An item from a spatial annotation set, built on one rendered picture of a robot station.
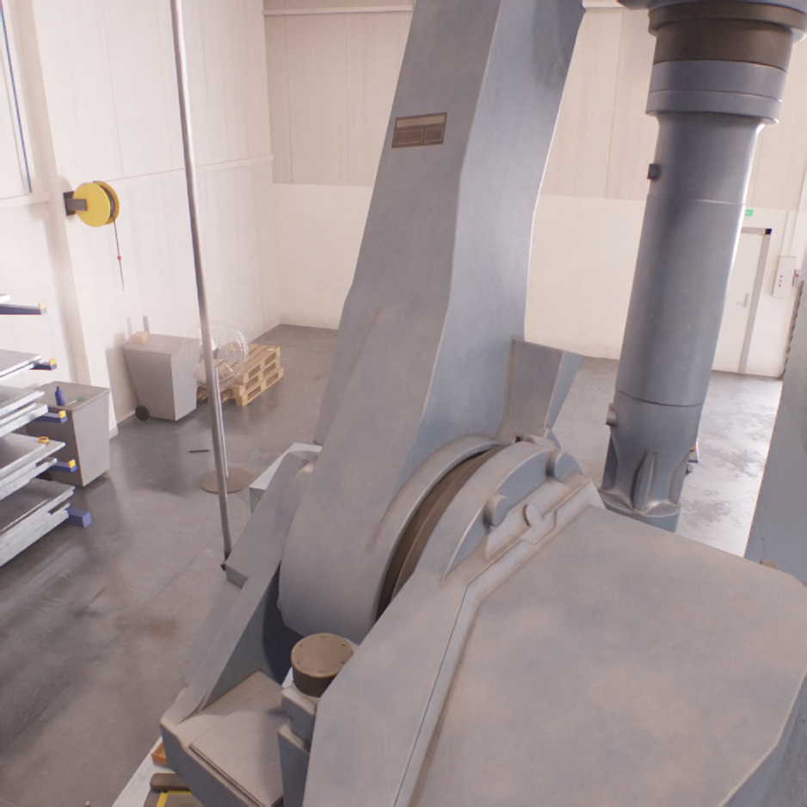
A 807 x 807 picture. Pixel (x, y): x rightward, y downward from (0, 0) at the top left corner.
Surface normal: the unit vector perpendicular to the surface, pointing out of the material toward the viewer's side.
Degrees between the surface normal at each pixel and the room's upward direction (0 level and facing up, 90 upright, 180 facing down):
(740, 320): 90
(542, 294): 90
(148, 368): 95
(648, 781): 16
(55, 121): 90
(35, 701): 0
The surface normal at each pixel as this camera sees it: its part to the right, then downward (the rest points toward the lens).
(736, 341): -0.31, 0.37
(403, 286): -0.58, -0.04
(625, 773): -0.16, -0.81
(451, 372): 0.81, 0.08
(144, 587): 0.00, -0.92
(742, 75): -0.04, 0.30
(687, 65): -0.73, 0.15
